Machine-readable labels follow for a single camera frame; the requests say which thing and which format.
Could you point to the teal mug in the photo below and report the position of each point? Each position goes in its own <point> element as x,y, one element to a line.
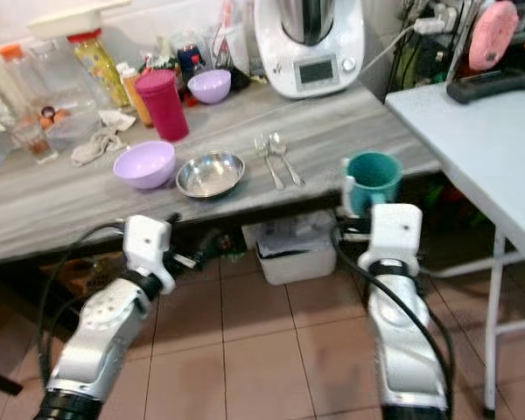
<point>374,178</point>

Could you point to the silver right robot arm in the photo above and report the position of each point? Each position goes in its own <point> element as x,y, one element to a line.
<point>402,350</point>

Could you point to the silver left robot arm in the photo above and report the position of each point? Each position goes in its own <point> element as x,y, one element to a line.
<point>101,337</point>

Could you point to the white plastic storage box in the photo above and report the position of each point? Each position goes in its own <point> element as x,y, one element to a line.
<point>297,261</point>

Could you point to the stainless steel bowl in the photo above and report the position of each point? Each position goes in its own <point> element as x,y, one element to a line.
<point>210,174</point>

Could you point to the large purple plastic bowl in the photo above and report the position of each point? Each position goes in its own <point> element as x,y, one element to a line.
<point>143,165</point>

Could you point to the metal spoon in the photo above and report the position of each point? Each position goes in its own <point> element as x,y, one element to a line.
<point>284,156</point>

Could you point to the metal fork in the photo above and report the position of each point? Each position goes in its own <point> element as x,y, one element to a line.
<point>268,161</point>

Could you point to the magenta plastic tumbler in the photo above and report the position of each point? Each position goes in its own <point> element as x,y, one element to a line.
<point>163,109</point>

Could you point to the beige crumpled cloth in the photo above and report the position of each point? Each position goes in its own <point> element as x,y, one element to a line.
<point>96,144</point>

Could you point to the white folding table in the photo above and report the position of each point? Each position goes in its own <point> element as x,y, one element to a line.
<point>472,149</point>

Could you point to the orange bottle with white cap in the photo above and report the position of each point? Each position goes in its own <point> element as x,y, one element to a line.
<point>136,98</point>

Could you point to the small purple plastic bowl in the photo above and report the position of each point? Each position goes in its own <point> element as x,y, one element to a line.
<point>210,87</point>

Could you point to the white food processor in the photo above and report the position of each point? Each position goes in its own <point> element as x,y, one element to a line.
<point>311,52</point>

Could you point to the clear drinking glass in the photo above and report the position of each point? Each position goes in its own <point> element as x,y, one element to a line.
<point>35,142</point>

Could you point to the black flat device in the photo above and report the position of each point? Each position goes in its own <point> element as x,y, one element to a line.
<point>490,86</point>

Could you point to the red-lidded jar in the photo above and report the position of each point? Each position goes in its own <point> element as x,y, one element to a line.
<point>98,68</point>

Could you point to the clear plastic container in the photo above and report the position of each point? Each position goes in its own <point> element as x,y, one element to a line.
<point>61,87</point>

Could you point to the white power strip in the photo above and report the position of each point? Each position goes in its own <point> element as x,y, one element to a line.
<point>436,19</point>

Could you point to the orange-capped clear bottle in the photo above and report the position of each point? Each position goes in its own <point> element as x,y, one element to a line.
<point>14,66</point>

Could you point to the pink round pad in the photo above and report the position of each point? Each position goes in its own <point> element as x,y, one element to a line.
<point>493,35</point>

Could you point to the white flat lid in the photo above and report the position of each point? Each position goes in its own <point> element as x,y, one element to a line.
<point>74,19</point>

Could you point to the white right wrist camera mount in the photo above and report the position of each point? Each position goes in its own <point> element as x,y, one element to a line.
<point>394,229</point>

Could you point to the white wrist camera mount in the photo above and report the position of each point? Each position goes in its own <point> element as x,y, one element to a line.
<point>147,241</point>
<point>394,229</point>

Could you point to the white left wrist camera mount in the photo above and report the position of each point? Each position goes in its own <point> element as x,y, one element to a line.
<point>147,241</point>

